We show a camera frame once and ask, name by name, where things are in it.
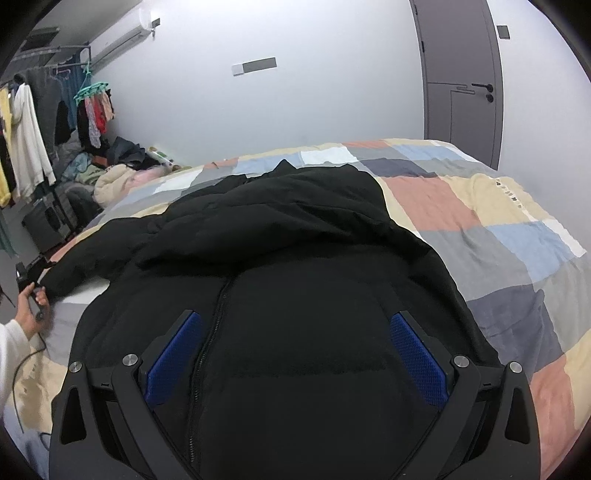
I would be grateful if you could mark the black storage box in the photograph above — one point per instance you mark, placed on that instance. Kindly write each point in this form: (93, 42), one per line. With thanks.
(46, 221)

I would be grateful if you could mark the person's left hand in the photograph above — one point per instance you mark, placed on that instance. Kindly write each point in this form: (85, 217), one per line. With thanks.
(28, 318)

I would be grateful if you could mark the yellow hanging garment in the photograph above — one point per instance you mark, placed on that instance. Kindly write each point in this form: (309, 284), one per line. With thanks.
(4, 152)

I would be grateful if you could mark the pink pillow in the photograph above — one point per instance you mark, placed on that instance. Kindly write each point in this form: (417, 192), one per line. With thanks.
(147, 177)

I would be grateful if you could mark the grey wall switch panel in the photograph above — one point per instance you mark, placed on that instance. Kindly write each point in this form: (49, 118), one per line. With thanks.
(256, 66)

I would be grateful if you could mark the cream fleece garment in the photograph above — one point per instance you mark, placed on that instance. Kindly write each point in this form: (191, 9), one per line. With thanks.
(113, 182)

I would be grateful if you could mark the grey hanging garment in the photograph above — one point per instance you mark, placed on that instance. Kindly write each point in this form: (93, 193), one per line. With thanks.
(46, 106)

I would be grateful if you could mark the small dark wall switch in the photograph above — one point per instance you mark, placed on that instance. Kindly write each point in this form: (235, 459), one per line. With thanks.
(503, 31)

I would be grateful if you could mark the white hanging hoodie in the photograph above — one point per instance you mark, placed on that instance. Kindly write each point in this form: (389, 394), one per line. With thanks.
(30, 138)

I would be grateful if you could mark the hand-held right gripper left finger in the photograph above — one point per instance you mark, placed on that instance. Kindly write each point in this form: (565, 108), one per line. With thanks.
(173, 362)

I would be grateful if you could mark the teal hanging cloth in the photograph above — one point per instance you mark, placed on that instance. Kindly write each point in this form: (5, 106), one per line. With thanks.
(7, 235)

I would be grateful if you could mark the grey door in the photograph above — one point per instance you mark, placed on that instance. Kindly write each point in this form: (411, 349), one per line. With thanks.
(459, 78)

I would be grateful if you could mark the pile of clothes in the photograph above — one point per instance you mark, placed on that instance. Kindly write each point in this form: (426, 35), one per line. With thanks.
(108, 159)

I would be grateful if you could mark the metal clothes rail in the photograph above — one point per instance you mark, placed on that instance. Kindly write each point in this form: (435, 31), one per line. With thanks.
(51, 50)

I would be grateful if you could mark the checkered patchwork blanket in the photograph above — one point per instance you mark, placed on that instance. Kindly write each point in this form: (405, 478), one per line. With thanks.
(485, 258)

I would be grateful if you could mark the green clip hanger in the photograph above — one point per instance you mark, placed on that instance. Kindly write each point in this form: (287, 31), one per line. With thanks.
(90, 90)

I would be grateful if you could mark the white wall air conditioner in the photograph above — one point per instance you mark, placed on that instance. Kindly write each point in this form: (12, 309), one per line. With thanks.
(122, 34)

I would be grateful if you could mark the black puffer jacket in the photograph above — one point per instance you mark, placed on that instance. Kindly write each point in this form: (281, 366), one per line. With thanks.
(286, 258)

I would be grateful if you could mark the hanging small clothes bunch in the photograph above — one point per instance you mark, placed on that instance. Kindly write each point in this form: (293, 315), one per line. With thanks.
(94, 117)

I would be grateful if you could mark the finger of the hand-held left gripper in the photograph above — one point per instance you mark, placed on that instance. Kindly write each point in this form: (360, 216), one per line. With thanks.
(42, 265)

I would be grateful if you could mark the person's left forearm white sleeve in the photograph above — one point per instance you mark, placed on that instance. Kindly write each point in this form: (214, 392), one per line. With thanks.
(10, 364)

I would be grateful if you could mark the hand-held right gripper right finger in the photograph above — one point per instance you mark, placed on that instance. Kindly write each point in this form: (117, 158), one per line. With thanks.
(420, 364)

